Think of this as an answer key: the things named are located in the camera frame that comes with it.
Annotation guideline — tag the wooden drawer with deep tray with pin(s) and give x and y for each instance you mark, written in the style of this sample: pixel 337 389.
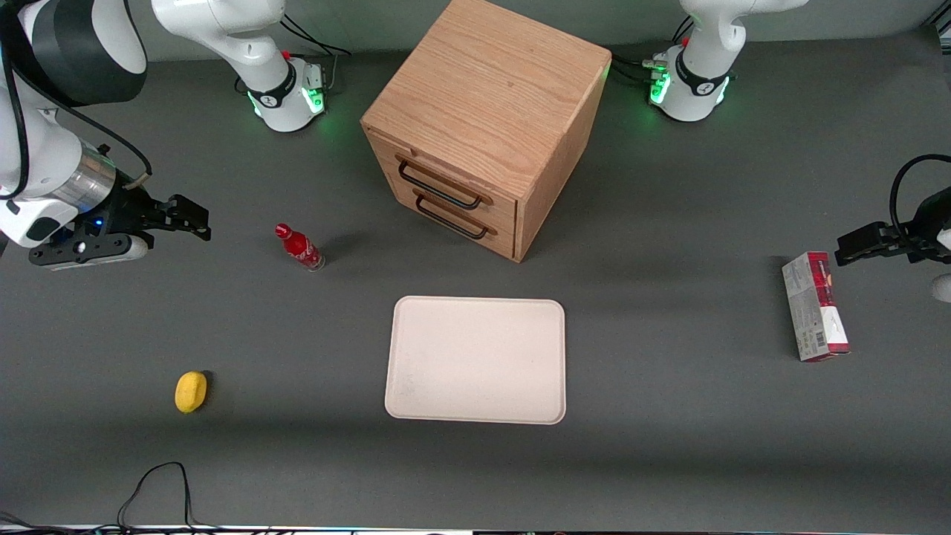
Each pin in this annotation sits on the wooden drawer with deep tray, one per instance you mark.
pixel 501 209

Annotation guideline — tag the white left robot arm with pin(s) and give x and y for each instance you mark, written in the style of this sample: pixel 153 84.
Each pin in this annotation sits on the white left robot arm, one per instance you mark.
pixel 698 74

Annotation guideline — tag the yellow lemon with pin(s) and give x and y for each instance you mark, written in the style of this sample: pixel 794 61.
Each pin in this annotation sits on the yellow lemon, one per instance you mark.
pixel 190 391

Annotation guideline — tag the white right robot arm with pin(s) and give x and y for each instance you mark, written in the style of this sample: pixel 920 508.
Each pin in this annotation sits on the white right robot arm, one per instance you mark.
pixel 44 156

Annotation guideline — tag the red cola bottle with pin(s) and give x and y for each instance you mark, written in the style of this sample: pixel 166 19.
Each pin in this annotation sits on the red cola bottle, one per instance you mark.
pixel 301 249

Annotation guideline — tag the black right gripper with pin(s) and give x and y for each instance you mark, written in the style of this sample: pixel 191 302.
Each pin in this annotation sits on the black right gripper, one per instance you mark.
pixel 126 212

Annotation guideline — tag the grey and red carton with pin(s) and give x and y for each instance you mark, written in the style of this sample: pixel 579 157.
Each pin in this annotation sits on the grey and red carton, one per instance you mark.
pixel 813 308

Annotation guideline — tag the oak wooden drawer cabinet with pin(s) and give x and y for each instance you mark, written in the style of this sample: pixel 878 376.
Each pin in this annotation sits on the oak wooden drawer cabinet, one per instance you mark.
pixel 490 82

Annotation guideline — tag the wooden drawer front panel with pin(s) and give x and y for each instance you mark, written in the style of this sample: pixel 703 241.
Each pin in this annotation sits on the wooden drawer front panel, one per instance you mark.
pixel 505 238

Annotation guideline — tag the beige rectangular tray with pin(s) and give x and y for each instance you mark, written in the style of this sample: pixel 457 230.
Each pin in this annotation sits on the beige rectangular tray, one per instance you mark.
pixel 475 360

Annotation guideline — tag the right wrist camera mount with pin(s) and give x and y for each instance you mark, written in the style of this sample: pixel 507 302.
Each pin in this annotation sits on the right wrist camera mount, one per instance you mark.
pixel 82 251

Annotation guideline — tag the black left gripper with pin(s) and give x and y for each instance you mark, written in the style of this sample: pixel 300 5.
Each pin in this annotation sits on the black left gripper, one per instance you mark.
pixel 926 224

